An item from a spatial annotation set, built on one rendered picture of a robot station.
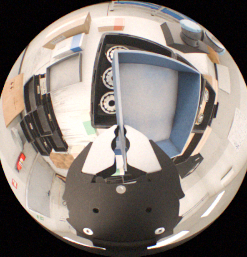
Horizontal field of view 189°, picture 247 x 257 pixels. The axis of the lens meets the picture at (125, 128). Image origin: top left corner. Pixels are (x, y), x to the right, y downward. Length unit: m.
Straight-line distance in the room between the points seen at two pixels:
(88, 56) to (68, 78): 0.19
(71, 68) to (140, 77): 0.48
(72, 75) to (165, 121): 0.54
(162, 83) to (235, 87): 3.52
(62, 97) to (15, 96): 2.06
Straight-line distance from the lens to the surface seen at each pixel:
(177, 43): 0.68
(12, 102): 2.47
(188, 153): 1.01
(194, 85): 0.19
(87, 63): 0.56
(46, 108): 1.14
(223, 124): 3.61
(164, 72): 0.19
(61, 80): 0.62
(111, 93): 0.37
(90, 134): 0.58
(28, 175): 2.76
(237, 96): 3.56
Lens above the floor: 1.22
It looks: 57 degrees down
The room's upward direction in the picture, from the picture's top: 162 degrees clockwise
